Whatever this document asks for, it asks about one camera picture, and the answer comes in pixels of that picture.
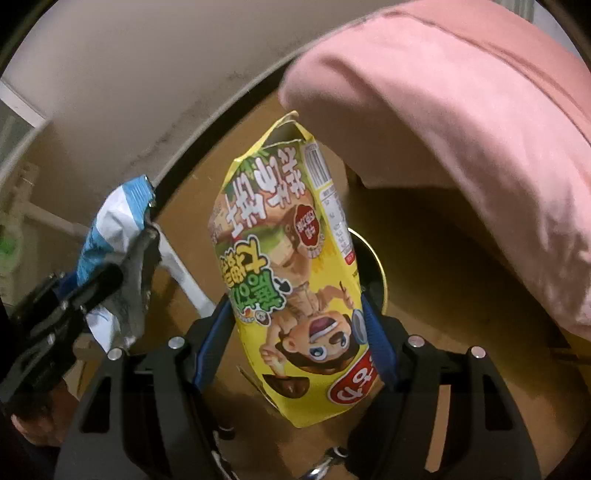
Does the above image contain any pink blanket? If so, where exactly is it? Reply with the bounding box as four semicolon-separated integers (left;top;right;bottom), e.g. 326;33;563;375
279;0;591;343

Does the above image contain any yellow cartoon snack bag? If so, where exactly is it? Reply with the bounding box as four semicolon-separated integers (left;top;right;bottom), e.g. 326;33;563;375
208;111;385;428

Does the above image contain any white metal rack frame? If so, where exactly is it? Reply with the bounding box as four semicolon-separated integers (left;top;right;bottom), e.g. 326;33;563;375
28;201;217;320

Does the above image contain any blue white snack wrapper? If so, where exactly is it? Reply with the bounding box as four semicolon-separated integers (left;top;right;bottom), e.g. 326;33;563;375
76;174;158;352

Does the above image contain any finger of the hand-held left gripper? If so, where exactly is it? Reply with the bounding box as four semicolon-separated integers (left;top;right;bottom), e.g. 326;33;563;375
9;264;124;333
0;222;161;393

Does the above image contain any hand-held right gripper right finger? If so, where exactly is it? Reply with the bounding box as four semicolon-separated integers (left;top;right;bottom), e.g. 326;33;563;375
345;292;542;480

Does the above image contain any green plastic item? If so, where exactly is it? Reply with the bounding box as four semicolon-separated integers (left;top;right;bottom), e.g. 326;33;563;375
0;217;25;275

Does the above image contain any black bin with gold rim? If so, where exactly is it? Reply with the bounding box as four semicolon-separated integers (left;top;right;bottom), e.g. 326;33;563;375
347;228;387;317

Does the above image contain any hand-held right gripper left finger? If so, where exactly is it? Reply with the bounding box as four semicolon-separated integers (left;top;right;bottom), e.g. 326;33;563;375
55;294;241;480

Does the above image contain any chrome chair base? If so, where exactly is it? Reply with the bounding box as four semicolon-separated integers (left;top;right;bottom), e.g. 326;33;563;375
210;425;348;480

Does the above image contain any person's left hand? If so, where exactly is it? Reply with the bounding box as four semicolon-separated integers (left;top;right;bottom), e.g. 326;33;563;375
10;392;68;448

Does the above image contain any white window frame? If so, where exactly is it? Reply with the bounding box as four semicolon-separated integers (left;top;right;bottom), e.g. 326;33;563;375
0;78;48;139

